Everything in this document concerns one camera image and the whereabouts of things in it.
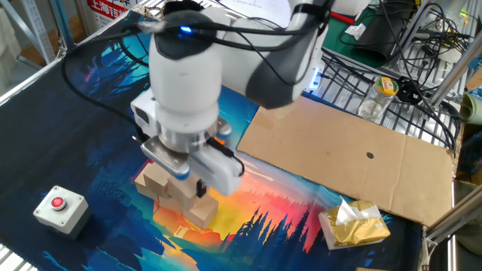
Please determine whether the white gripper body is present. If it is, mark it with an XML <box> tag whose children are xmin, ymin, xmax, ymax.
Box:
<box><xmin>130</xmin><ymin>88</ymin><xmax>246</xmax><ymax>197</ymax></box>

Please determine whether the light wooden cube block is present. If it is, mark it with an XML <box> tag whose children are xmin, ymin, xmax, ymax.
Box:
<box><xmin>166</xmin><ymin>173</ymin><xmax>200</xmax><ymax>202</ymax></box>
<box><xmin>182</xmin><ymin>193</ymin><xmax>220</xmax><ymax>230</ymax></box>
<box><xmin>158</xmin><ymin>195</ymin><xmax>185</xmax><ymax>215</ymax></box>
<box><xmin>171</xmin><ymin>195</ymin><xmax>209</xmax><ymax>211</ymax></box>
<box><xmin>142</xmin><ymin>161</ymin><xmax>172</xmax><ymax>199</ymax></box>
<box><xmin>134</xmin><ymin>171</ymin><xmax>159</xmax><ymax>202</ymax></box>

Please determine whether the flat brown cardboard sheet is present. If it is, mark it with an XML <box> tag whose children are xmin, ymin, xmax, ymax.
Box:
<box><xmin>236</xmin><ymin>96</ymin><xmax>456</xmax><ymax>227</ymax></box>

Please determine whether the grey box with red button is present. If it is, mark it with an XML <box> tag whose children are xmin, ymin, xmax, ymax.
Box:
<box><xmin>32</xmin><ymin>184</ymin><xmax>93</xmax><ymax>241</ymax></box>

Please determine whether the gold tissue pack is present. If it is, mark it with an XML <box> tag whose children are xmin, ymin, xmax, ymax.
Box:
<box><xmin>318</xmin><ymin>195</ymin><xmax>392</xmax><ymax>251</ymax></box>

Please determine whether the glass jar with yellow lid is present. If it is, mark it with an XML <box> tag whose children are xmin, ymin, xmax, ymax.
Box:
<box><xmin>356</xmin><ymin>76</ymin><xmax>400</xmax><ymax>122</ymax></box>

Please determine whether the colourful forest print mat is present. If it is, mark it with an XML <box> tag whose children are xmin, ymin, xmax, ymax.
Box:
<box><xmin>0</xmin><ymin>10</ymin><xmax>425</xmax><ymax>271</ymax></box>

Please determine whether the white paper sheet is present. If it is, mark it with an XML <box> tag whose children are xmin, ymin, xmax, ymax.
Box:
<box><xmin>221</xmin><ymin>0</ymin><xmax>293</xmax><ymax>18</ymax></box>

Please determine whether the green cutting mat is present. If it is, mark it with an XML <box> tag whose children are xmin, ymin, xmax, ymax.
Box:
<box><xmin>322</xmin><ymin>7</ymin><xmax>395</xmax><ymax>69</ymax></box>

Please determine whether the white paper label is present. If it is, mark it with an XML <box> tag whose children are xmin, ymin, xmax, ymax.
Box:
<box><xmin>344</xmin><ymin>23</ymin><xmax>368</xmax><ymax>41</ymax></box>

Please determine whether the red pen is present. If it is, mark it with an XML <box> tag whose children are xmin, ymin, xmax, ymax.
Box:
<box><xmin>330</xmin><ymin>11</ymin><xmax>357</xmax><ymax>26</ymax></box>

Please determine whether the white box with red print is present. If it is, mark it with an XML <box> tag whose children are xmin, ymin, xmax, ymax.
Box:
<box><xmin>86</xmin><ymin>0</ymin><xmax>141</xmax><ymax>30</ymax></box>

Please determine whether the black power plug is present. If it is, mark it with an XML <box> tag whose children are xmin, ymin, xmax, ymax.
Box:
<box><xmin>396</xmin><ymin>76</ymin><xmax>423</xmax><ymax>105</ymax></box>

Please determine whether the grey perforated metal upright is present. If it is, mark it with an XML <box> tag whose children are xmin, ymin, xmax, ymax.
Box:
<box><xmin>20</xmin><ymin>0</ymin><xmax>57</xmax><ymax>65</ymax></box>

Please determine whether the aluminium profile bar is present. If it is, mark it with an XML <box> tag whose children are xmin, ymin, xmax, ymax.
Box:
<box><xmin>420</xmin><ymin>186</ymin><xmax>482</xmax><ymax>248</ymax></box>

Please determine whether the green rolled sheet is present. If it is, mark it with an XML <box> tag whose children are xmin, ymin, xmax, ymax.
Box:
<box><xmin>458</xmin><ymin>88</ymin><xmax>482</xmax><ymax>126</ymax></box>

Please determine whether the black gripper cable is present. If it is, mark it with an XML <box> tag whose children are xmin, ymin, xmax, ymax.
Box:
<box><xmin>59</xmin><ymin>22</ymin><xmax>151</xmax><ymax>145</ymax></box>

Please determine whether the silver table edge rail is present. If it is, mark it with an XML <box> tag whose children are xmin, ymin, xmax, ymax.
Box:
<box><xmin>0</xmin><ymin>0</ymin><xmax>151</xmax><ymax>106</ymax></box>

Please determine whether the blue-grey metal post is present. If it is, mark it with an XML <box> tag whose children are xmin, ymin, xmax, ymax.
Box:
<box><xmin>49</xmin><ymin>0</ymin><xmax>78</xmax><ymax>52</ymax></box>

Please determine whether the slanted aluminium profile post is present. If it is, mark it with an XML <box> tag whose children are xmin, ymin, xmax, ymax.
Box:
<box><xmin>427</xmin><ymin>37</ymin><xmax>482</xmax><ymax>109</ymax></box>

